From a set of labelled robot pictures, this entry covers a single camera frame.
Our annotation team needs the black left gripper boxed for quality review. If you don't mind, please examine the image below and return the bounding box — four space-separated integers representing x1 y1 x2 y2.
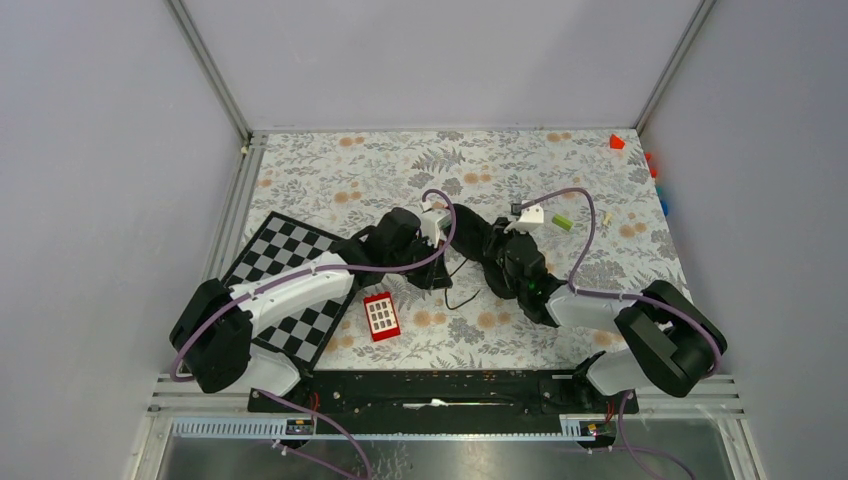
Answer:
386 234 452 290

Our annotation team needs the black shoelace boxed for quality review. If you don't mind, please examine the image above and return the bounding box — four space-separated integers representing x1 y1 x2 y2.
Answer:
443 258 484 311

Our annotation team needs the black sneaker shoe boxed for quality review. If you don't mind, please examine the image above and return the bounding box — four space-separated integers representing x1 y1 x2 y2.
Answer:
451 204 529 300

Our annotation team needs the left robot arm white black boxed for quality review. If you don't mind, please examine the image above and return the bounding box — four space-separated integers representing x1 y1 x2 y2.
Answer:
170 207 453 411

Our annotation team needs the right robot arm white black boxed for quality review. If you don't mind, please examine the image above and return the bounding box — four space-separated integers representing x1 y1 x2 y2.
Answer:
481 232 728 412

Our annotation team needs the green rectangular block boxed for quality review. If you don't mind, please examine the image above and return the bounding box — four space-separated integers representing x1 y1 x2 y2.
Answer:
551 214 574 232

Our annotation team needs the floral patterned table mat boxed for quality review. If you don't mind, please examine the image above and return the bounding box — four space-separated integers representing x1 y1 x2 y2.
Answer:
237 128 688 369

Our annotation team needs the red toy calculator block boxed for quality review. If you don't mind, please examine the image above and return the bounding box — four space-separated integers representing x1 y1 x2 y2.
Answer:
363 292 401 342

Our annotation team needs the red triangular block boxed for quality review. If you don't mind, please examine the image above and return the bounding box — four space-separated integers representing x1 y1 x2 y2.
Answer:
609 134 626 150

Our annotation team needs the black white chessboard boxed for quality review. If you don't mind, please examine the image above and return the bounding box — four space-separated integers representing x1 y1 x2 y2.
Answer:
222 212 354 372

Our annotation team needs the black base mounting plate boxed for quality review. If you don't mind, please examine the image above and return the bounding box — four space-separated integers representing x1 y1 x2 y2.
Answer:
284 370 639 430

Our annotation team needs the orange red toy piece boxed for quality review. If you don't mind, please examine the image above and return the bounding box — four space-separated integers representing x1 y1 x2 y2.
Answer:
645 152 658 178

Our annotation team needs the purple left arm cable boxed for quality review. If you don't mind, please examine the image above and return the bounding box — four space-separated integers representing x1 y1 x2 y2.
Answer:
169 188 458 384

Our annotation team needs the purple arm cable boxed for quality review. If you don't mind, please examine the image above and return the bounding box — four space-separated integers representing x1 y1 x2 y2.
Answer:
513 187 725 379
169 188 458 384

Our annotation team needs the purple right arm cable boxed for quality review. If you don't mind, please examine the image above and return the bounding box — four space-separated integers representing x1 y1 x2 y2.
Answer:
513 187 725 379

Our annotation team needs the grey slotted cable duct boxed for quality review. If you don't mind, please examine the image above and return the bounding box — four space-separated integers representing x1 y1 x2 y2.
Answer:
171 415 601 442

